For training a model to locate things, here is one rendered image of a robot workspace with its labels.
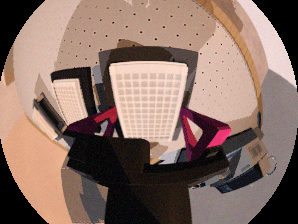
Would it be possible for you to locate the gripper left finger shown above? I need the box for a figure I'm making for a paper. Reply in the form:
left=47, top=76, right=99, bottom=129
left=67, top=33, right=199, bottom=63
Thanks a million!
left=65, top=106, right=117, bottom=137

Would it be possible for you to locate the white well plate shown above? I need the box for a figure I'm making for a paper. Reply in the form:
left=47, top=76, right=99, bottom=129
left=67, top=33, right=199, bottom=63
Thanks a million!
left=33, top=107, right=58, bottom=140
left=51, top=79, right=89, bottom=125
left=109, top=61, right=188, bottom=142

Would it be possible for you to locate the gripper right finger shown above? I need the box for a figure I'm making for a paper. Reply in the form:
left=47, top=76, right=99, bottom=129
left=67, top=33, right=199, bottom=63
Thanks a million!
left=180, top=106, right=231, bottom=161

